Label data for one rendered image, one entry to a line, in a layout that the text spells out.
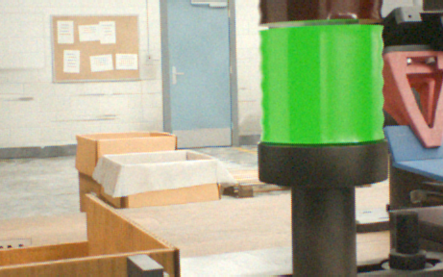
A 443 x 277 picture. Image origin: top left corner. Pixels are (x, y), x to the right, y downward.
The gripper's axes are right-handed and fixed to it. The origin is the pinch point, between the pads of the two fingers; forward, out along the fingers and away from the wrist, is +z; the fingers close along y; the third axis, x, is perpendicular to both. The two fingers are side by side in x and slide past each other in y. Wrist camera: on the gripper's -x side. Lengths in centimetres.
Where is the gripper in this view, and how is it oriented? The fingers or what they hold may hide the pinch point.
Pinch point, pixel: (428, 138)
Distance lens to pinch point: 67.2
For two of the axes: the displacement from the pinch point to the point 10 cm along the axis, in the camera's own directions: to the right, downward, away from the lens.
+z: 1.8, 9.3, -3.2
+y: 3.0, -3.6, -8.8
